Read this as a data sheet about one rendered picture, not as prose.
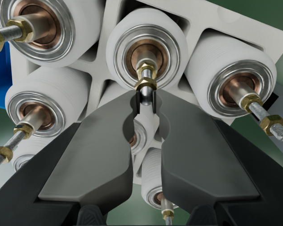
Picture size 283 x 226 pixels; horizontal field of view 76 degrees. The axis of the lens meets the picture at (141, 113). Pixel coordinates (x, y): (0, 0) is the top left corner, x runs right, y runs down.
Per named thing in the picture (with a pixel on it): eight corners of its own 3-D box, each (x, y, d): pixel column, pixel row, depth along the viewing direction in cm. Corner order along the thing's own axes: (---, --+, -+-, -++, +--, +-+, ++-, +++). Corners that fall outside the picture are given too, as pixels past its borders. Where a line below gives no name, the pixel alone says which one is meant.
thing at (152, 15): (181, 34, 36) (206, 62, 20) (145, 67, 39) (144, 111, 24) (148, -8, 32) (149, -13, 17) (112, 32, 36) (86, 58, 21)
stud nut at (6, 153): (12, 160, 20) (7, 166, 19) (-4, 155, 19) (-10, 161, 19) (13, 148, 19) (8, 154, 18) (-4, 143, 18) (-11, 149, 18)
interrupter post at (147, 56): (161, 60, 21) (164, 70, 18) (146, 74, 22) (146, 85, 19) (147, 44, 20) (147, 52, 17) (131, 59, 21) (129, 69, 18)
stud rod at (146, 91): (152, 69, 19) (154, 105, 13) (143, 71, 19) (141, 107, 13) (150, 60, 19) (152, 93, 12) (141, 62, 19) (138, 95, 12)
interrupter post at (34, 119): (38, 123, 26) (25, 138, 23) (26, 110, 25) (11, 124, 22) (51, 118, 25) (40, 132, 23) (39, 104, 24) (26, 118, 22)
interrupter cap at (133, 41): (193, 61, 21) (195, 63, 20) (145, 100, 24) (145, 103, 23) (148, 5, 18) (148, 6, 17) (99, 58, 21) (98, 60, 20)
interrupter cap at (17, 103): (37, 141, 28) (34, 144, 27) (-3, 102, 24) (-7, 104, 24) (77, 125, 26) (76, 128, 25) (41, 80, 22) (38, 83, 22)
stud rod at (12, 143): (35, 126, 24) (-5, 172, 18) (27, 123, 24) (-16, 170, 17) (36, 120, 23) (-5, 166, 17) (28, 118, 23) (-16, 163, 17)
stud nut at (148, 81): (159, 96, 15) (159, 101, 14) (139, 100, 15) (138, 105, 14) (155, 73, 14) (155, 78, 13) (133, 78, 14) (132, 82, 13)
